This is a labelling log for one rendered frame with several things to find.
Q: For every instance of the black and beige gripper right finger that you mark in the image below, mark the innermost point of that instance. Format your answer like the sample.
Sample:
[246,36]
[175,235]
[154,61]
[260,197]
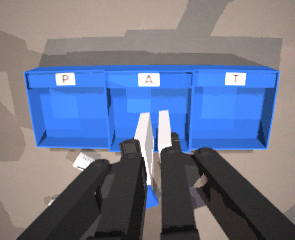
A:
[240,209]

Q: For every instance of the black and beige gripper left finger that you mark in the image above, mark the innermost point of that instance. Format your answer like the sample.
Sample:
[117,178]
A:
[75,213]

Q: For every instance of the blue rack of three bins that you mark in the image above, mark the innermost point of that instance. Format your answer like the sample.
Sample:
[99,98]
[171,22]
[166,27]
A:
[70,112]

